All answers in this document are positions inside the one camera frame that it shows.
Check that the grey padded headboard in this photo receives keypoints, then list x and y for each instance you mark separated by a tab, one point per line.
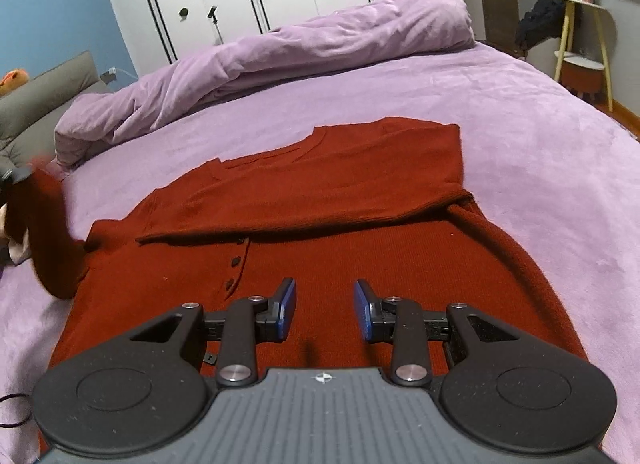
45	94

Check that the black garment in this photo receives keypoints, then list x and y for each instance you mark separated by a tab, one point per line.
540	22

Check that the red knit sweater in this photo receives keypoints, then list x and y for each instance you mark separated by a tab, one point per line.
350	184

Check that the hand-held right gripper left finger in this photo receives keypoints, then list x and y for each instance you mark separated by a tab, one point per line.
286	310

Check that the orange plush toy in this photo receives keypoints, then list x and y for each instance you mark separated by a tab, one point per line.
11	80

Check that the bed with purple sheet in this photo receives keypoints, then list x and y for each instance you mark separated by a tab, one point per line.
525	144

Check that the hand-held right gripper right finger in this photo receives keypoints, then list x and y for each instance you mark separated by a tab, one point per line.
361	310

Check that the black wardrobe hook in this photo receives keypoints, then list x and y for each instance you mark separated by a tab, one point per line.
213	12

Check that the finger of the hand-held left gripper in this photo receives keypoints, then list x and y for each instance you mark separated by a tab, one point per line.
12	175

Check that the red round stool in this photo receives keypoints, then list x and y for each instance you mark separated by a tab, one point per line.
582	77

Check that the rolled purple duvet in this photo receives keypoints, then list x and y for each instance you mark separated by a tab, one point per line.
300	44

